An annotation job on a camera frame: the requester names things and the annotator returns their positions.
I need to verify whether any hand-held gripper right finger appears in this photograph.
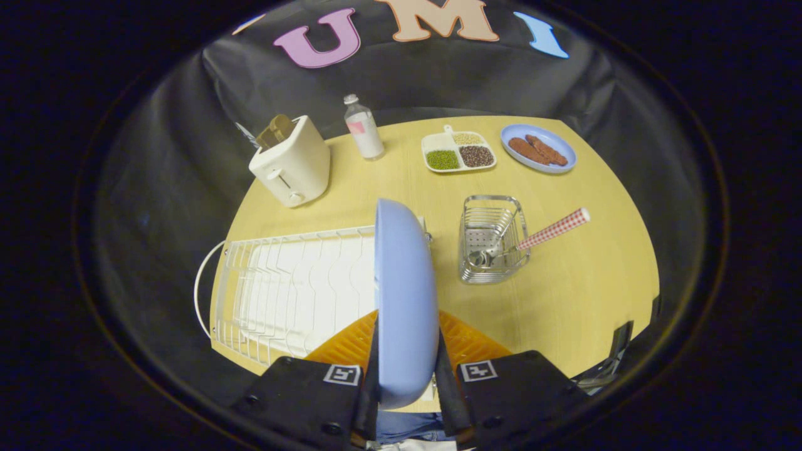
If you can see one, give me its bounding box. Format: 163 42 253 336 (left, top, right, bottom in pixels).
435 309 591 451

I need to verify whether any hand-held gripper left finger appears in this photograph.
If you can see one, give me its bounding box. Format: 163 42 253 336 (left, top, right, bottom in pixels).
231 309 380 451

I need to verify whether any white wire dish rack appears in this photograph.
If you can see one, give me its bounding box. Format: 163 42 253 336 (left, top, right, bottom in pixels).
194 217 433 368

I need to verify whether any metal wire basket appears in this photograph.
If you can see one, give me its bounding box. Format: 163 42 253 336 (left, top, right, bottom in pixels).
458 195 531 285

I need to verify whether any spoon with red checkered handle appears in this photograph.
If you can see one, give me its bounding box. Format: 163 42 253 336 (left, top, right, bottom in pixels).
468 208 591 268

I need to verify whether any blue plate with sausages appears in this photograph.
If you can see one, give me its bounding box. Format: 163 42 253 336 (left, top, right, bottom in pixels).
500 123 577 174

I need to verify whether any cream toaster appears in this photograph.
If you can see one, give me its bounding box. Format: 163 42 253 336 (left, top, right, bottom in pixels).
249 115 331 208

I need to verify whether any brown sausage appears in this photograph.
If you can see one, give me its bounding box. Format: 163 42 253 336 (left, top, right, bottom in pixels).
508 137 551 165
525 134 568 167

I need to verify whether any white divided tray with beans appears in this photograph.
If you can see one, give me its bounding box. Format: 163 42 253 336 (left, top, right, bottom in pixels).
421 125 497 174

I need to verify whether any black backdrop cloth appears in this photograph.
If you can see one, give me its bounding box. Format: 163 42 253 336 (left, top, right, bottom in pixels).
94 0 709 402

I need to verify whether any toast slice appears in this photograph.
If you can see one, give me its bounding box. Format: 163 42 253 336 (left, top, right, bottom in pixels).
256 114 296 150

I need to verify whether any clear bottle with pink label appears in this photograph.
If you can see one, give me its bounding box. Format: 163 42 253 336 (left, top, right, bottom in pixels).
343 94 385 161

